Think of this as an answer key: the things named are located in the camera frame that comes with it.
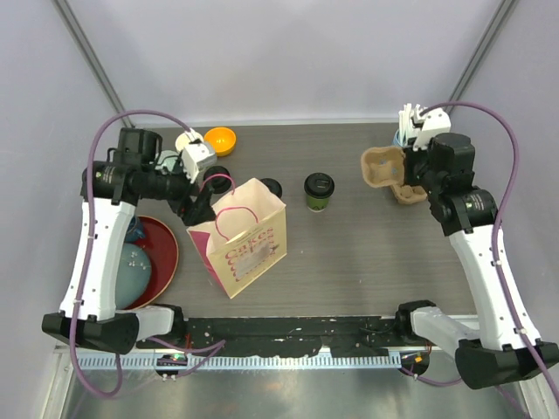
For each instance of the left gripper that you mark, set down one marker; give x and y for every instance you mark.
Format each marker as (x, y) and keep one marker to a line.
(193, 211)

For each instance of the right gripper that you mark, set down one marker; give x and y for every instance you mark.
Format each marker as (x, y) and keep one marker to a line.
(411, 156)

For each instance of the kraft pink paper bag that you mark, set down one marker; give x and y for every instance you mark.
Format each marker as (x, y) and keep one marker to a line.
(246, 239)

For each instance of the black cup lid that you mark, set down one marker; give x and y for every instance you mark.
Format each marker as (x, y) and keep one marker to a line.
(273, 185)
(319, 185)

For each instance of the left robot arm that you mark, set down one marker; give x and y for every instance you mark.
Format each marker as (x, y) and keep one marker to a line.
(137, 168)

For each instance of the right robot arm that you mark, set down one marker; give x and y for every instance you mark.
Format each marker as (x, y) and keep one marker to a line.
(485, 262)

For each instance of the brown cardboard cup carrier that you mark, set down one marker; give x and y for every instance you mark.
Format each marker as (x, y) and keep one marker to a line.
(408, 195)

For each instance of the blue straw holder can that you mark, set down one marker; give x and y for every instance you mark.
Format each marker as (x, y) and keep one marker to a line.
(402, 138)

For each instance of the red round tray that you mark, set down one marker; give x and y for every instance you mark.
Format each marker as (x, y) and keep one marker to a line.
(161, 246)

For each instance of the bundle of white straws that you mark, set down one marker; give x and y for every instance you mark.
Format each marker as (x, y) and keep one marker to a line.
(408, 119)

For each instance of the dark blue ceramic cup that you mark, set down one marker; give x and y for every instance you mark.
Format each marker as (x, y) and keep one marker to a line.
(135, 230)

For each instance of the orange bowl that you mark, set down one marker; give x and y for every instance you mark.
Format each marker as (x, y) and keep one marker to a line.
(222, 139)

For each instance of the blue-grey ceramic plate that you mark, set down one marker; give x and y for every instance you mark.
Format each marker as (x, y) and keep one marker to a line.
(133, 275)

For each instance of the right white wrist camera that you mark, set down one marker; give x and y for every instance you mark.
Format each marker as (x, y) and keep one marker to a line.
(435, 122)

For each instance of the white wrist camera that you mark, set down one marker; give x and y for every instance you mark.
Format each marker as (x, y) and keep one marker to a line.
(435, 122)
(196, 157)

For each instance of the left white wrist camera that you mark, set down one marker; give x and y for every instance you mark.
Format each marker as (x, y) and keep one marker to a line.
(196, 157)

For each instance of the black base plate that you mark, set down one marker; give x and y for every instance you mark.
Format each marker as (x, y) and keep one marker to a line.
(295, 337)

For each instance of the aluminium frame rail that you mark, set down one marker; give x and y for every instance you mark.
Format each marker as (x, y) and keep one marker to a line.
(169, 359)

